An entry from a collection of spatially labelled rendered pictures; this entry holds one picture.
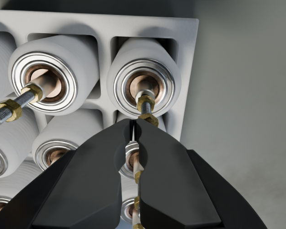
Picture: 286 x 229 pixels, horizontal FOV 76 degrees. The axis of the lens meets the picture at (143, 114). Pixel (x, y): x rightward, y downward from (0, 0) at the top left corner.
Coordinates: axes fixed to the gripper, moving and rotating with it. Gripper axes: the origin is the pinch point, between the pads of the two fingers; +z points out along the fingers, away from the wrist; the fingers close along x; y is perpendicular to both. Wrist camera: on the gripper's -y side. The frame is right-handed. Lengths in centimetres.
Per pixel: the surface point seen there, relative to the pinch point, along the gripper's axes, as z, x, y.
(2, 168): 9.9, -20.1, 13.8
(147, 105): 4.8, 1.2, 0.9
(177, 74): 10.4, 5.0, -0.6
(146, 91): 7.2, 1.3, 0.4
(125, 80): 9.9, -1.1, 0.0
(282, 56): 35, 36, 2
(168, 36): 17.3, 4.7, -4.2
